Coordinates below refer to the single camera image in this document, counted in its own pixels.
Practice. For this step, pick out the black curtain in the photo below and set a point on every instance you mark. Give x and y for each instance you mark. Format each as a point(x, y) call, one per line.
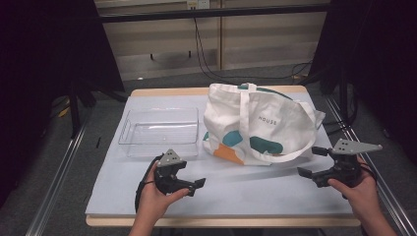
point(49, 65)
point(377, 65)

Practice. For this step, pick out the pale blue table mat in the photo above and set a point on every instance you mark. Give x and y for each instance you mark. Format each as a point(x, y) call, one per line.
point(246, 190)

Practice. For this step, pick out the black stand leg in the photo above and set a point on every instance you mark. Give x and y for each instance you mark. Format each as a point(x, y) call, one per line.
point(74, 111)

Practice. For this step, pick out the black horizontal bar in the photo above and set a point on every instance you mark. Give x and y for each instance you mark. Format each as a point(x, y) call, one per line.
point(213, 13)

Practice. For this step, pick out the white wall outlet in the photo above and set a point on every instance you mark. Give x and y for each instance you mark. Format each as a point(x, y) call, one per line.
point(197, 4)

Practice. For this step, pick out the person's left hand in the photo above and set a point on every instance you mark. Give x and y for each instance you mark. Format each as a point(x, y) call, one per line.
point(152, 203)

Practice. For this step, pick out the white printed tote bag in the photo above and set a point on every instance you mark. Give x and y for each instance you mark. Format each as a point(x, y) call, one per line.
point(272, 108)

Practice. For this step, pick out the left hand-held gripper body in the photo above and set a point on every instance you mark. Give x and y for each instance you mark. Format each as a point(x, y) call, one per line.
point(168, 170)

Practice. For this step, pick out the clear plastic bin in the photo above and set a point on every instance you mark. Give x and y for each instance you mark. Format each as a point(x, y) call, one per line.
point(157, 131)

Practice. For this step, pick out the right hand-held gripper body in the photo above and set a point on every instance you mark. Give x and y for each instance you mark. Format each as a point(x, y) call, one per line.
point(345, 170)

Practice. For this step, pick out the person's right hand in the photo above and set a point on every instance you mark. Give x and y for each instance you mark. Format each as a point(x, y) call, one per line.
point(365, 196)

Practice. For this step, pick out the metal floor rail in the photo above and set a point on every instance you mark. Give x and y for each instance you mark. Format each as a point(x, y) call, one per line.
point(390, 196)
point(55, 183)

